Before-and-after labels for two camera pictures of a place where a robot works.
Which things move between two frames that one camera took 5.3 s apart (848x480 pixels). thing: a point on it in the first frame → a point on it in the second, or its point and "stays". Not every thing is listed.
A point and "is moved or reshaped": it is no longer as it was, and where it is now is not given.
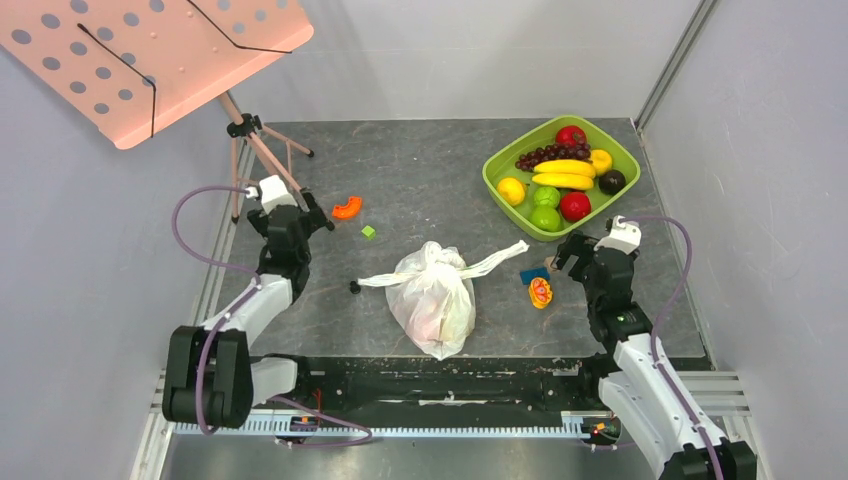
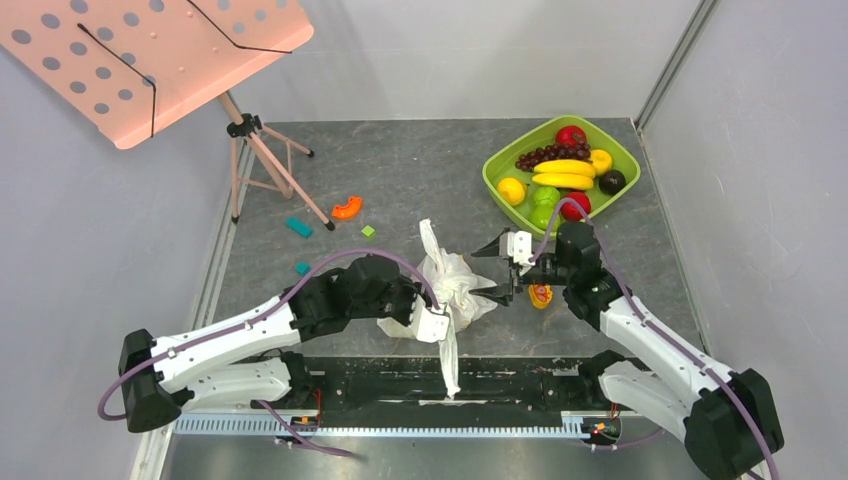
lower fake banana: (563, 179) stays
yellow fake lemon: (511, 191) stays
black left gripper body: (312, 220) → (398, 301)
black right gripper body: (577, 250) → (512, 273)
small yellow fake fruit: (601, 160) stays
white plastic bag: (433, 293) is moved or reshaped
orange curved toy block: (351, 209) stays
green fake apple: (546, 218) stays
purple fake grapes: (560, 151) stays
